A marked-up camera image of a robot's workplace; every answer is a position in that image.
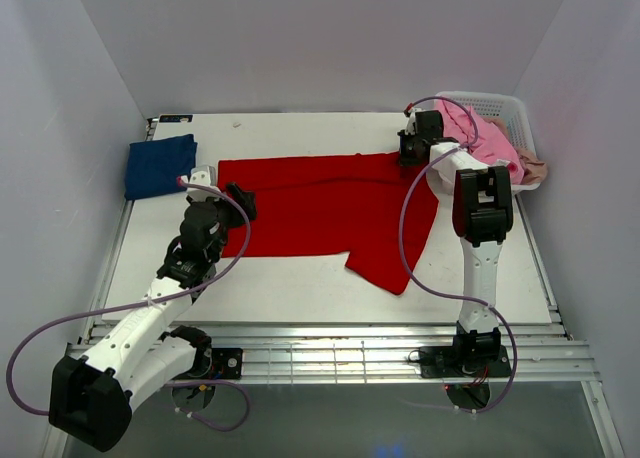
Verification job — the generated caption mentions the red t-shirt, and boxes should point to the red t-shirt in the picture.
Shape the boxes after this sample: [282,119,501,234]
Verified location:
[218,152,439,295]

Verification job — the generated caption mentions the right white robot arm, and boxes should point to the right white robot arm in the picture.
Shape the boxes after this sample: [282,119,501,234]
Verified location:
[398,109,513,378]

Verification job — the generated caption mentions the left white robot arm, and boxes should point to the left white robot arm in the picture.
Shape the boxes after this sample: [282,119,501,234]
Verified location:
[48,183,257,452]

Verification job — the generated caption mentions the pink t-shirt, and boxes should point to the pink t-shirt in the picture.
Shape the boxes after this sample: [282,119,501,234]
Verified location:
[434,100,524,185]

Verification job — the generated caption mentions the folded blue t-shirt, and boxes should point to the folded blue t-shirt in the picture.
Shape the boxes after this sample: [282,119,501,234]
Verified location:
[124,134,198,201]

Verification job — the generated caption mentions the white plastic laundry basket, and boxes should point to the white plastic laundry basket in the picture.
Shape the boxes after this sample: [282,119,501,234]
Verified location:
[438,91,539,194]

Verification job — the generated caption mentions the small blue label sticker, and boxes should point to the small blue label sticker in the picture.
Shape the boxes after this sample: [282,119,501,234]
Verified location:
[158,114,193,123]

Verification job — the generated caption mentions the beige garment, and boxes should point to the beige garment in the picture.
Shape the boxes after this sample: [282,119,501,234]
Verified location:
[516,148,548,186]

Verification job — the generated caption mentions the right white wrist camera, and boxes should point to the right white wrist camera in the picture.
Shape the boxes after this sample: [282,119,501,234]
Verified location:
[404,106,421,135]

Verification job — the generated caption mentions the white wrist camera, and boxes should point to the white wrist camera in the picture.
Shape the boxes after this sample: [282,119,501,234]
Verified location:
[404,106,421,135]
[176,165,220,204]

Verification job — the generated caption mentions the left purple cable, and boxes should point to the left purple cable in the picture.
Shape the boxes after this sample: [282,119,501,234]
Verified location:
[5,176,252,432]

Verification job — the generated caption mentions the purple cable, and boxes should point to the purple cable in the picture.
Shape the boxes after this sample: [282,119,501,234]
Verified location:
[398,95,517,415]
[5,176,252,432]

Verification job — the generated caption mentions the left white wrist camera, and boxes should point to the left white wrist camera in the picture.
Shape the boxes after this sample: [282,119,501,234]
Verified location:
[176,165,220,204]

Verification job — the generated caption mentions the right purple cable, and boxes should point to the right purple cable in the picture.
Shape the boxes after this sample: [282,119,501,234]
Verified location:
[398,95,517,415]

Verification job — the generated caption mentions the aluminium table frame rail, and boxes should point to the aluminium table frame rail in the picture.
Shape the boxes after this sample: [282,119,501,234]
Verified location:
[201,322,600,385]

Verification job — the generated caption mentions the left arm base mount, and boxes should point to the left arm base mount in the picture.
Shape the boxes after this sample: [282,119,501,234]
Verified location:
[168,326,243,411]

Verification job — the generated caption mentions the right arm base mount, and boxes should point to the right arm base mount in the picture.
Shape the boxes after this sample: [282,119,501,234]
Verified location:
[407,346,512,412]

